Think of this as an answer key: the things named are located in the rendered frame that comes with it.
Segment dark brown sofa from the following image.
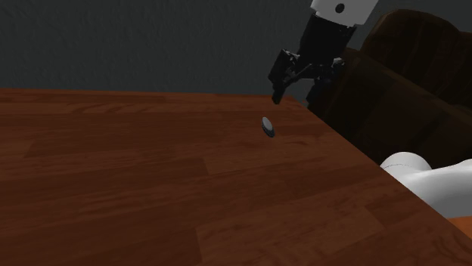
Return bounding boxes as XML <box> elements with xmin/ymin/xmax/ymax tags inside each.
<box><xmin>306</xmin><ymin>8</ymin><xmax>472</xmax><ymax>171</ymax></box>

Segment small grey oval disc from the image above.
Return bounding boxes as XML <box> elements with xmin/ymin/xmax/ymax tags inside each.
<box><xmin>261</xmin><ymin>116</ymin><xmax>276</xmax><ymax>139</ymax></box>

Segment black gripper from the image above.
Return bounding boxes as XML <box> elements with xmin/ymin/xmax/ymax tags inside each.
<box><xmin>267</xmin><ymin>12</ymin><xmax>359</xmax><ymax>109</ymax></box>

